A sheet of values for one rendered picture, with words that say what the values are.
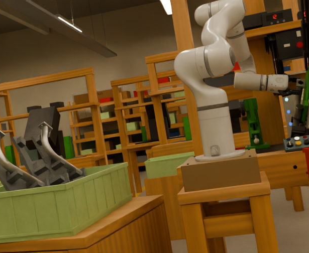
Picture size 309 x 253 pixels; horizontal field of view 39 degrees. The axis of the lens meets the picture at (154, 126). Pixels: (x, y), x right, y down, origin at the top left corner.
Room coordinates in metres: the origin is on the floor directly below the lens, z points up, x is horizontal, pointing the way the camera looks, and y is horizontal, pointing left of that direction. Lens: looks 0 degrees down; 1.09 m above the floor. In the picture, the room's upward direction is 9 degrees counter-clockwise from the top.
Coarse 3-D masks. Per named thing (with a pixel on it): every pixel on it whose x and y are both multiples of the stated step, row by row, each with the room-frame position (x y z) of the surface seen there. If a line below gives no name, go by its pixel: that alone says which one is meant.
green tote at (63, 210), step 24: (96, 168) 2.03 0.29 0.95; (120, 168) 1.90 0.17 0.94; (0, 192) 1.48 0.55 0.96; (24, 192) 1.45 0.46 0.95; (48, 192) 1.43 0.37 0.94; (72, 192) 1.45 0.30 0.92; (96, 192) 1.63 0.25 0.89; (120, 192) 1.86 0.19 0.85; (0, 216) 1.48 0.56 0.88; (24, 216) 1.46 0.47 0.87; (48, 216) 1.43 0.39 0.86; (72, 216) 1.43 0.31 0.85; (96, 216) 1.59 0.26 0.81; (0, 240) 1.48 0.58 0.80; (24, 240) 1.46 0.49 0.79
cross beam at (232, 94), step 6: (288, 84) 2.53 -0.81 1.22; (294, 84) 2.52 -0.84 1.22; (228, 90) 2.61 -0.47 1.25; (234, 90) 2.60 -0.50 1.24; (240, 90) 2.59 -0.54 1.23; (246, 90) 2.59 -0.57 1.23; (228, 96) 2.61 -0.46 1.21; (234, 96) 2.60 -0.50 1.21; (240, 96) 2.59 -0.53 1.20; (246, 96) 2.59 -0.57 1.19; (252, 96) 2.58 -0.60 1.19
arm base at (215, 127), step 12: (216, 108) 1.60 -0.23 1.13; (228, 108) 1.64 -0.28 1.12; (204, 120) 1.62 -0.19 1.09; (216, 120) 1.60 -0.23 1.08; (228, 120) 1.62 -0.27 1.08; (204, 132) 1.63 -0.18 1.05; (216, 132) 1.61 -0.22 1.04; (228, 132) 1.62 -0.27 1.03; (204, 144) 1.64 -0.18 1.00; (216, 144) 1.61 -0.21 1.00; (228, 144) 1.61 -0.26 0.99; (204, 156) 1.66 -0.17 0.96; (216, 156) 1.61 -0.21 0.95; (228, 156) 1.57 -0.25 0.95
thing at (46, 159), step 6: (36, 138) 1.94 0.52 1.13; (36, 144) 1.92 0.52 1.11; (42, 150) 1.93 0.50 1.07; (42, 156) 1.92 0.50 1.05; (48, 156) 1.95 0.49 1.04; (60, 156) 2.03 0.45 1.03; (48, 162) 1.92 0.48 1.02; (60, 168) 1.98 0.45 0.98; (54, 174) 1.91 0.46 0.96; (60, 174) 1.95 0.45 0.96; (72, 180) 1.91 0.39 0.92
